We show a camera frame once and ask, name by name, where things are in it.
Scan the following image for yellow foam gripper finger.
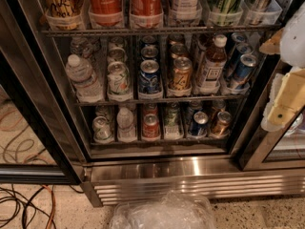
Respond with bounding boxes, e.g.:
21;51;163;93
261;68;305;132
259;29;283;55

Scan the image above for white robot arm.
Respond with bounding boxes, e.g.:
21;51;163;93
259;3;305;132

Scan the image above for striped can top shelf right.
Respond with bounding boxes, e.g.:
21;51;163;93
244;0;272;25

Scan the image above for green striped can top shelf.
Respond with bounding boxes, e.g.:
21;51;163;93
207;0;241;26

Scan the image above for bottom shelf gold can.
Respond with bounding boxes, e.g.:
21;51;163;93
210;111;233;135

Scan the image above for bottom shelf blue can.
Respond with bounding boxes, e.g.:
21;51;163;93
188;111;209;136

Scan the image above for white labelled bottle top shelf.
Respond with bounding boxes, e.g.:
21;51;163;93
169;0;200;25

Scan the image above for stainless steel display fridge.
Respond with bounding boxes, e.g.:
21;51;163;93
0;0;305;208

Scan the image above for bottom shelf red can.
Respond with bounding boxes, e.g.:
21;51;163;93
142;114;160;138

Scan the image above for bottom shelf water bottle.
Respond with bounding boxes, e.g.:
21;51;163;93
116;107;136;142

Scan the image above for bottom shelf green white can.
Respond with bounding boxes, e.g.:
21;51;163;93
92;116;112;143

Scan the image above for rear clear water bottle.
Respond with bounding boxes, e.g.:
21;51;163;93
70;36;94;60

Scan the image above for clear water bottle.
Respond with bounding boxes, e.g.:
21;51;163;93
65;54;103;103
70;36;94;60

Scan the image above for front clear water bottle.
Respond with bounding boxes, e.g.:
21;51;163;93
65;54;103;103

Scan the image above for open glass fridge door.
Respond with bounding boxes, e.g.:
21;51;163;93
0;0;86;184

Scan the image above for middle blue energy drink can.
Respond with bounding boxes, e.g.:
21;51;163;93
224;42;254;78

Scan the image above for blue energy drink can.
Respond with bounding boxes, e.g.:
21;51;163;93
229;54;258;90
224;42;254;78

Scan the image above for front blue energy drink can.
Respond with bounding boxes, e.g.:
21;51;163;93
229;54;258;90

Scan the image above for middle orange can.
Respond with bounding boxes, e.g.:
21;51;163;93
169;44;189;60

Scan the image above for front orange LaCroix can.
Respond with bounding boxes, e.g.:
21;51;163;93
170;57;193;91

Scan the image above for middle blue Pepsi can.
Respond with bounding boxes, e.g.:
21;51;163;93
141;46;159;61

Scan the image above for blue pepsi can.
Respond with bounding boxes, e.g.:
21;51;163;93
141;46;159;61
139;60;161;94

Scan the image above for front blue Pepsi can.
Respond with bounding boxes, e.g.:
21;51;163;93
139;60;161;94

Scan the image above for right red Coca-Cola can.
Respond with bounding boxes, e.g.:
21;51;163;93
132;0;162;28

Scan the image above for red coca-cola can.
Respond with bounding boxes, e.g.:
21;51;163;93
132;0;162;28
90;0;122;27

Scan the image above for middle green white soda can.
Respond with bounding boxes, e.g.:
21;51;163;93
107;47;127;64

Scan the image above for green white soda can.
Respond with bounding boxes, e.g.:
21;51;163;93
107;47;127;64
107;61;130;95

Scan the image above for front green white soda can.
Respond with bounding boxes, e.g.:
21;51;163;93
107;61;130;95

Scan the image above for clear plastic bag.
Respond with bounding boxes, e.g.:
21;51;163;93
109;191;216;229

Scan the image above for left red Coca-Cola can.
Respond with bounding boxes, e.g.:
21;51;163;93
90;0;122;27

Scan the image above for orange cable on floor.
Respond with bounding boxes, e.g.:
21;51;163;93
41;184;57;229

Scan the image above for black cables on floor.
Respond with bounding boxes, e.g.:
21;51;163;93
0;183;85;229

